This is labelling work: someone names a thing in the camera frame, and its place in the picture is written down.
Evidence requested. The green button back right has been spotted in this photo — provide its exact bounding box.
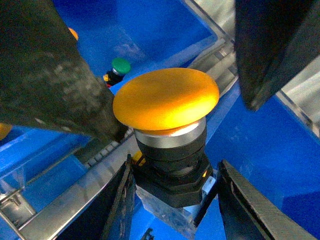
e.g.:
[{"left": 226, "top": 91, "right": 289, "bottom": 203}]
[{"left": 103, "top": 57, "right": 131, "bottom": 88}]

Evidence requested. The empty blue middle bin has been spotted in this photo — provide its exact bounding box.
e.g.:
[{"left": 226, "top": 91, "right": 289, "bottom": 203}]
[{"left": 129, "top": 83, "right": 320, "bottom": 240}]

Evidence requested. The orange button lying centre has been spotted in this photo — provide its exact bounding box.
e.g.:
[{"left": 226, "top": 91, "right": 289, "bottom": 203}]
[{"left": 68, "top": 27, "right": 79, "bottom": 41}]

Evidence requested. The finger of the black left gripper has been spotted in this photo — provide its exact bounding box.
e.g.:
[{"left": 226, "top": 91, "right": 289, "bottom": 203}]
[
  {"left": 0, "top": 0, "right": 127, "bottom": 142},
  {"left": 234, "top": 0, "right": 320, "bottom": 111}
]

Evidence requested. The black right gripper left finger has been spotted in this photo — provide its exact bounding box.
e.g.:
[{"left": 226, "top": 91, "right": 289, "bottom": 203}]
[{"left": 57, "top": 154, "right": 135, "bottom": 240}]

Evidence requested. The yellow button right front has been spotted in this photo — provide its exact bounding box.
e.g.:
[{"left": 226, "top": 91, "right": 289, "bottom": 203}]
[{"left": 0, "top": 123, "right": 13, "bottom": 140}]

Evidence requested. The blue bin with buttons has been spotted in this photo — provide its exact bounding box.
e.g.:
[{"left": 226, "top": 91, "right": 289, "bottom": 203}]
[{"left": 0, "top": 0, "right": 218, "bottom": 181}]

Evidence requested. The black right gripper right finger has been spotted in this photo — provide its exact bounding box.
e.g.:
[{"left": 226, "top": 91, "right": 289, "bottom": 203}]
[{"left": 217, "top": 160, "right": 314, "bottom": 240}]

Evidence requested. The yellow mushroom button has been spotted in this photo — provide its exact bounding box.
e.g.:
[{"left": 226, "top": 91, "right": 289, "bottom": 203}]
[{"left": 113, "top": 67, "right": 220, "bottom": 240}]

